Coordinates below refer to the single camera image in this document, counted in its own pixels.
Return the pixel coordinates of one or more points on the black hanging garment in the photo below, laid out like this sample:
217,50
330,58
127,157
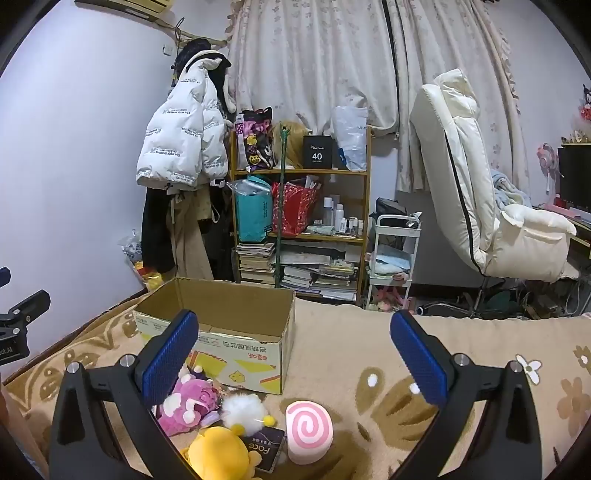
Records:
194,48

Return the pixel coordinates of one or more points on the pink plush bear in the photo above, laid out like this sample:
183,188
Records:
189,401

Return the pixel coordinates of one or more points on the red patterned bag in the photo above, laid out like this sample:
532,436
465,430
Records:
295,207

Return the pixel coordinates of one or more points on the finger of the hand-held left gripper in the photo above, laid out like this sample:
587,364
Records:
27,307
4,277

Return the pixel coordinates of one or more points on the wooden slat wall shelf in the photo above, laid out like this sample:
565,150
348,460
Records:
134,5

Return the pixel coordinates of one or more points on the blonde wig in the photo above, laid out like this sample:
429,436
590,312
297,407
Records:
290,145

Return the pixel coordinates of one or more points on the wooden shelf rack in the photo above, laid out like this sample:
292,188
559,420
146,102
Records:
362,203

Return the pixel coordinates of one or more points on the teal paper bag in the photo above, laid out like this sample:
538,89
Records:
253,212

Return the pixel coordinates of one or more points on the row of cosmetic bottles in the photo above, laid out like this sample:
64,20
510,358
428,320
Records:
341,217

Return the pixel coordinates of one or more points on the plastic bag of toys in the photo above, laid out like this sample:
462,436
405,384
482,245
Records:
138,263

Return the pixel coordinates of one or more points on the white fluffy plush toy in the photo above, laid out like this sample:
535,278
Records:
242,408

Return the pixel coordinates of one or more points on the floral curtain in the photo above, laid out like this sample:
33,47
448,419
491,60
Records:
443,41
314,60

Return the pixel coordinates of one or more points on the printed cardboard box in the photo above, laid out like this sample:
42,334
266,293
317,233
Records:
258,369

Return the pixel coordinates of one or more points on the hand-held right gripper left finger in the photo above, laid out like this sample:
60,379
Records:
168,357

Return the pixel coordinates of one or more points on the black monitor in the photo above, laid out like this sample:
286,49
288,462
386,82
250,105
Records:
575,175

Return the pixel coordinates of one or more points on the yellow coin pouch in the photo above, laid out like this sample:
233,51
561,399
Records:
219,454

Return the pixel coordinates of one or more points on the cream padded chair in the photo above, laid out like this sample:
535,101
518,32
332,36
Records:
466,175

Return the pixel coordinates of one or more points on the white puffer jacket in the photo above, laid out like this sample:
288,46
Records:
178,138

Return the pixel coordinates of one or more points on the light purple soft pouch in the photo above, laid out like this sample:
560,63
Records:
211,417

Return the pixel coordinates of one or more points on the black hanging coat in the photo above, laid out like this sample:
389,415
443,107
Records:
157,230

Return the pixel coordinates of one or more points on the dark flat packet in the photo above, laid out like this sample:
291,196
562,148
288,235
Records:
265,450

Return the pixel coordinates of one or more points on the beige flower printed blanket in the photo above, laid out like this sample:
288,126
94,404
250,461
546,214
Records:
369,350

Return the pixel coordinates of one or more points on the stack of old books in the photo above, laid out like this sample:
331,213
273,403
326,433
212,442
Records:
256,265

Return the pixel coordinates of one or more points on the wooden branch coat rack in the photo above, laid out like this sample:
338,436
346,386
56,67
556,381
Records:
203,39

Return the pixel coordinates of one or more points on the black red wall figure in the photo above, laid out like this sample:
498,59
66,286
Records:
586,104

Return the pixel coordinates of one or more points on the dark hanging clothes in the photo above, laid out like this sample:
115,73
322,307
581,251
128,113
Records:
221,240

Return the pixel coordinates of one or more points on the white trolley cart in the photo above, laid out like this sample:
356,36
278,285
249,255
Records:
413,240

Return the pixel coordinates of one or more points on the light blue folded cloth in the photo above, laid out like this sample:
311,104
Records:
390,265

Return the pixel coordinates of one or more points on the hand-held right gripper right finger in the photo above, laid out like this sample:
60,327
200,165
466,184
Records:
418,357

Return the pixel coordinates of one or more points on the light blue blanket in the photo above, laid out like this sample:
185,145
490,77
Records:
508,191

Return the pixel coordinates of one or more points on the pink swirl roll plush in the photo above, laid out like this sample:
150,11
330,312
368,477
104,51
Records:
307,431

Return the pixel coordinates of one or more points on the pile of books and papers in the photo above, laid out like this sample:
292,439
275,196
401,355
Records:
318,277

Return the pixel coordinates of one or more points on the beige hanging trousers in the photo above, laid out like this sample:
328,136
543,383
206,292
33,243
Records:
189,235

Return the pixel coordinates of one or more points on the pink desk fan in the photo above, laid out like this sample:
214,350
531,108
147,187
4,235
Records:
547,157

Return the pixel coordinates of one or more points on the black pink printed bag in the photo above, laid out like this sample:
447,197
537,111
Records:
256,138

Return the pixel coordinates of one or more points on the clear plastic bag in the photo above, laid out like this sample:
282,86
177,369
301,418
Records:
351,138

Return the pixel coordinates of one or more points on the pink soft items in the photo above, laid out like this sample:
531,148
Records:
388,297

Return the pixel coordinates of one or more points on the black box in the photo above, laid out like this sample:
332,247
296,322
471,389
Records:
317,152

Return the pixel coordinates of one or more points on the green pole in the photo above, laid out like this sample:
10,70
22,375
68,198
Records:
279,249

